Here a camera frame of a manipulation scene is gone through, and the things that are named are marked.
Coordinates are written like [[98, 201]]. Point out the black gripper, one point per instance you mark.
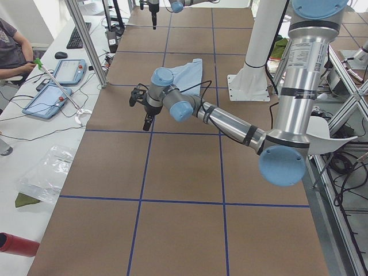
[[150, 111], [153, 8]]

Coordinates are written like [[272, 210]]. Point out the light blue button-up shirt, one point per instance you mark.
[[188, 77]]

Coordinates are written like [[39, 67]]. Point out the idle robot arm base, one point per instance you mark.
[[359, 58]]

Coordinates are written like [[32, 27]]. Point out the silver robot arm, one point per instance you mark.
[[283, 149], [176, 6]]

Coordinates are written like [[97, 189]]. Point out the black keyboard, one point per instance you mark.
[[75, 40]]

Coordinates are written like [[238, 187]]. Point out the far blue teach pendant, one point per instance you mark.
[[69, 72]]

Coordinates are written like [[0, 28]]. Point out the blue teach pendant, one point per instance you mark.
[[47, 102], [69, 72]]

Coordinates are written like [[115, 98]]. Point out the black computer mouse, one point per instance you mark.
[[61, 55]]

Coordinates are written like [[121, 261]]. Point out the near blue teach pendant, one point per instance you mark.
[[47, 102]]

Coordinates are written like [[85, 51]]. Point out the clear plastic bag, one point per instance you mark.
[[45, 180]]

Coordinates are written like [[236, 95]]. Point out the seated person grey shirt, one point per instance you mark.
[[16, 53]]

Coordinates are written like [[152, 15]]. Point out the green cloth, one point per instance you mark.
[[24, 200]]

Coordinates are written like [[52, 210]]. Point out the white plastic chair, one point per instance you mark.
[[320, 141]]

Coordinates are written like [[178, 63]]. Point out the red cylindrical bottle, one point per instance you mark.
[[16, 245]]

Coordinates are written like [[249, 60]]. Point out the aluminium frame post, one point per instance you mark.
[[79, 22]]

